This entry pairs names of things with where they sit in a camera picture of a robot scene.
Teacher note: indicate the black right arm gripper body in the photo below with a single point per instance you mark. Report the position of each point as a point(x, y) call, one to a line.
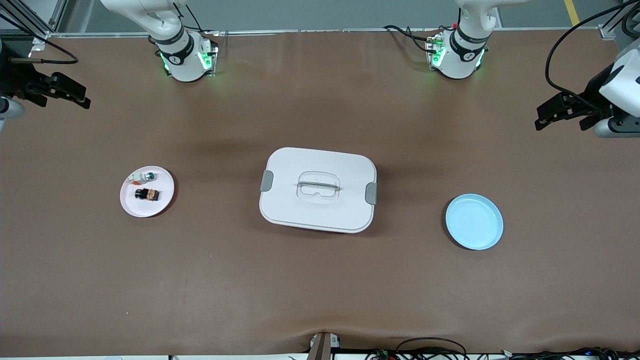
point(17, 80)

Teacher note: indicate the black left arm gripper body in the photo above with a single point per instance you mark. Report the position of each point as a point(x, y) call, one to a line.
point(592, 95)

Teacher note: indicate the black and orange switch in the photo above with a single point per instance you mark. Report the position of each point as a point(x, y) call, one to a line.
point(147, 194)

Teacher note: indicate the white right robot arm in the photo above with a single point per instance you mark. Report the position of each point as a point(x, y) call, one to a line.
point(175, 55)

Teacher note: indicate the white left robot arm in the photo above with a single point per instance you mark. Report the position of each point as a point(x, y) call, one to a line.
point(460, 55)

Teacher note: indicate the white lidded storage box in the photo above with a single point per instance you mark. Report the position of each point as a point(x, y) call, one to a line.
point(320, 210)

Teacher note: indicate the light blue round plate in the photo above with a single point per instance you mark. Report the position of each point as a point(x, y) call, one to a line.
point(474, 222)

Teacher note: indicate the pink round plate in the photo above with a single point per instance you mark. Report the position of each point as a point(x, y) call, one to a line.
point(147, 207)

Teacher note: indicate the brown table mat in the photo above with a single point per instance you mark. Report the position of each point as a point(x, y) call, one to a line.
point(320, 290)

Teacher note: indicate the aluminium frame corner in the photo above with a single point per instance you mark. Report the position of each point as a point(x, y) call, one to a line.
point(607, 32)
point(57, 15)

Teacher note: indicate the white switch with green button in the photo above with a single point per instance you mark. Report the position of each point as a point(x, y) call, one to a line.
point(147, 176)

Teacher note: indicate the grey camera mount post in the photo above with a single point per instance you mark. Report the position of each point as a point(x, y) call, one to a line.
point(322, 347)

